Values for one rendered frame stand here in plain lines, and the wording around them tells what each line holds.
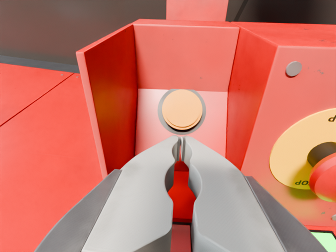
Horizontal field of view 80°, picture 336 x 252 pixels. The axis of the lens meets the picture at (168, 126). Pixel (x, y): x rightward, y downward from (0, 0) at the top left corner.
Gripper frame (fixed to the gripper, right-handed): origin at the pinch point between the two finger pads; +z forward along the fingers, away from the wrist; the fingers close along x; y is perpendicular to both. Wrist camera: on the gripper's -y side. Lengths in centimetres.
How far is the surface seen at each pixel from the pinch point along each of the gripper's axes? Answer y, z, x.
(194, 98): -0.4, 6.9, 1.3
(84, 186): 20.6, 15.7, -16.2
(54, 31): -1, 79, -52
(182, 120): 1.5, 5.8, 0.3
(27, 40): 2, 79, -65
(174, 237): 9.6, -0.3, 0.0
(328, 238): 9.5, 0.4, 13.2
